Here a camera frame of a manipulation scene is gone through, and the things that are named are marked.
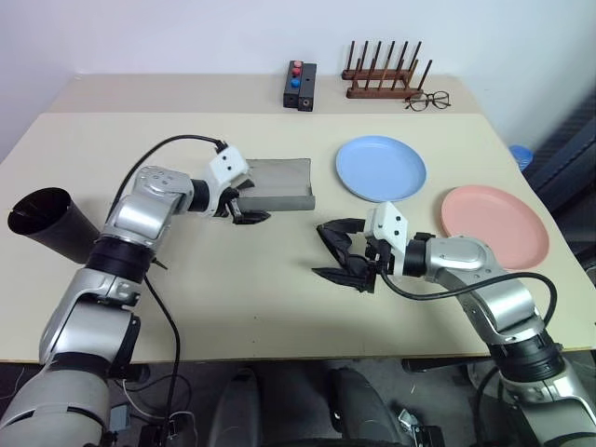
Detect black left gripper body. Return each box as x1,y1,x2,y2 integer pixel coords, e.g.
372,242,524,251
215,185,242,221

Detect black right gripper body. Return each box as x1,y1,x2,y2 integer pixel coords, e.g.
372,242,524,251
364,235,398,277

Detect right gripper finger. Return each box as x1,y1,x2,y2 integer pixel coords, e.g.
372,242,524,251
310,253,376,295
316,217,368,256

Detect blue plate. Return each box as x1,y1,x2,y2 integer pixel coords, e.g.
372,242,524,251
335,135,428,204

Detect dark-framed glasses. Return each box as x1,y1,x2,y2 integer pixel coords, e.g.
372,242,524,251
403,90,453,114

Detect black cup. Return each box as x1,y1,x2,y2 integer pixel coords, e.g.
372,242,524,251
7,186,102,264

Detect grey rectangular tray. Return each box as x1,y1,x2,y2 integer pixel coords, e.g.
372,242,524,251
236,157,318,211

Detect black marker holder box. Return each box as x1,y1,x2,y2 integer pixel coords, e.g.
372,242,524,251
282,60,305,110

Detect pink plate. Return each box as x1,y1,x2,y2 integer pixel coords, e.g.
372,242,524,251
440,185,551,271

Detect dark rounded shape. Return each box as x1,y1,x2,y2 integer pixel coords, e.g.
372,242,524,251
327,364,402,447

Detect wooden plate rack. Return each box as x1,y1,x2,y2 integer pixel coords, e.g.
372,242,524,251
341,39,435,102

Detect blue bottle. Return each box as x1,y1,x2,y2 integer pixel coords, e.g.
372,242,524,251
508,143,534,170

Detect black chair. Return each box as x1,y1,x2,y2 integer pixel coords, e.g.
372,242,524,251
521,89,596,264

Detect small grey box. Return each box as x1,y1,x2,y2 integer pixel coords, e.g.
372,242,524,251
110,404,133,434

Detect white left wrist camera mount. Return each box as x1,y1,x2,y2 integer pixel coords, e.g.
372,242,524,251
203,146,249,214

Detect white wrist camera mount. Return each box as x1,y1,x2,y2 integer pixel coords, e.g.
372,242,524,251
203,146,249,214
364,201,412,274

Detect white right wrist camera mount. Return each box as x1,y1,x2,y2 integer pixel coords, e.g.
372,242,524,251
364,201,412,274

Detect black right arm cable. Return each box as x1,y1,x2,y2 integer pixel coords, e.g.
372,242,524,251
377,269,559,327

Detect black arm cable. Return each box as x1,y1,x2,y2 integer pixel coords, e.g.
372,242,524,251
377,269,559,327
111,133,229,434

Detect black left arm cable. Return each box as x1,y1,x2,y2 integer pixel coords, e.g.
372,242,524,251
111,133,229,434

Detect metal bracket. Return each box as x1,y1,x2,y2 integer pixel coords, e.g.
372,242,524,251
395,407,447,447

